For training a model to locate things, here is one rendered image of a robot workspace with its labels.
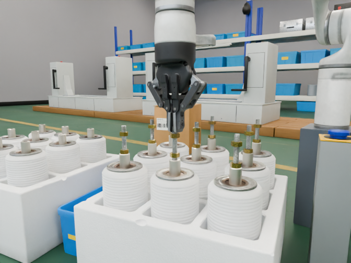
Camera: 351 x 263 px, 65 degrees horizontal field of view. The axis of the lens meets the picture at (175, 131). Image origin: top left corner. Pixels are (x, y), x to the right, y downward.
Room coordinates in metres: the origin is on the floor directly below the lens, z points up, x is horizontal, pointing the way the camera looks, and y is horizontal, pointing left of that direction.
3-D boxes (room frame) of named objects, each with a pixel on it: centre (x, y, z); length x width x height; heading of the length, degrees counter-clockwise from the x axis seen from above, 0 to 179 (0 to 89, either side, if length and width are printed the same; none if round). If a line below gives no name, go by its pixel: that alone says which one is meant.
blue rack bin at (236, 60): (5.61, -1.29, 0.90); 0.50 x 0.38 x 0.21; 144
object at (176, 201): (0.51, 0.00, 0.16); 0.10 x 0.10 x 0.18
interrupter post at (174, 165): (0.51, 0.00, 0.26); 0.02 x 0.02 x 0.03
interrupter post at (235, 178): (0.46, -0.11, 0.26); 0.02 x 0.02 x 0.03
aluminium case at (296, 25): (4.99, -2.07, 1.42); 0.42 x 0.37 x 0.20; 141
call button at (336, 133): (0.57, -0.34, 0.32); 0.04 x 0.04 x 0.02
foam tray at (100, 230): (0.62, -0.05, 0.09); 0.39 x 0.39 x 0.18; 65
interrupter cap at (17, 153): (0.69, 0.39, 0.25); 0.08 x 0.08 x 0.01
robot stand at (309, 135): (0.80, -0.46, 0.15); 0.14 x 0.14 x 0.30; 53
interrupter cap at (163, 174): (0.51, 0.00, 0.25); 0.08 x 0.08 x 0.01
